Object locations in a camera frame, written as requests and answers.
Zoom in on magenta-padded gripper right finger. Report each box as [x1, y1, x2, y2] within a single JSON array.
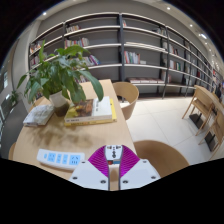
[[119, 145, 162, 192]]

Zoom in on thick white book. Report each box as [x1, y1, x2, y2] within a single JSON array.
[[22, 104, 55, 128]]

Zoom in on yellow book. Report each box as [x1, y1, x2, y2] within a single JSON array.
[[63, 98, 118, 127]]

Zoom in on small distant potted plant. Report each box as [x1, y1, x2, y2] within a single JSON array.
[[9, 89, 22, 106]]

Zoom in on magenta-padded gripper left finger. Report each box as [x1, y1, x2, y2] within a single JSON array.
[[68, 145, 110, 192]]

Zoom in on grey bookshelf unit with books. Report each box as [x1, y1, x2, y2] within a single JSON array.
[[28, 12, 221, 99]]

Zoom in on white charger block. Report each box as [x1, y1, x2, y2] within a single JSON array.
[[104, 144, 124, 167]]

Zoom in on white power strip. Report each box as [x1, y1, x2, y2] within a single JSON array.
[[36, 148, 86, 172]]

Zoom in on green potted plant white pot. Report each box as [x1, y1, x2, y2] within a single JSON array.
[[16, 39, 105, 118]]

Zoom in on round-back wooden chair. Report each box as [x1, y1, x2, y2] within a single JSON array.
[[133, 139, 190, 178], [112, 81, 140, 121]]

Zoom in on slatted light wooden chair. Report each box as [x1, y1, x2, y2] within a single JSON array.
[[198, 113, 224, 161], [182, 87, 214, 136]]

